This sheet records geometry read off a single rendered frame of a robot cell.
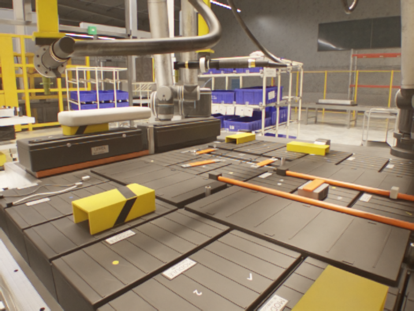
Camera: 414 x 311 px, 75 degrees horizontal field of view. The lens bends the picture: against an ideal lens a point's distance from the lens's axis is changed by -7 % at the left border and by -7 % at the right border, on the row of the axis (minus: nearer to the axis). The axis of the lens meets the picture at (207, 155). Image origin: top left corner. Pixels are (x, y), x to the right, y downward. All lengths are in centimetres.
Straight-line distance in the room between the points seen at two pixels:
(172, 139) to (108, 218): 77
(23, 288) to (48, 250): 8
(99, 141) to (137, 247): 64
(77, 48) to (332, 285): 53
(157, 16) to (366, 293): 200
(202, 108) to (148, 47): 173
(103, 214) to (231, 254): 24
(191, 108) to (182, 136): 95
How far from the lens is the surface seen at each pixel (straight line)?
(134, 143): 116
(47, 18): 90
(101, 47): 56
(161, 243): 51
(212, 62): 153
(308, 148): 122
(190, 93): 210
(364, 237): 56
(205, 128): 143
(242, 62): 149
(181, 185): 76
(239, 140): 135
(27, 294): 48
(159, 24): 214
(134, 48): 54
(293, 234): 53
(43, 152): 101
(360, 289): 36
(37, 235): 60
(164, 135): 125
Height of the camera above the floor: 126
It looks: 13 degrees down
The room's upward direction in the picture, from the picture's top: straight up
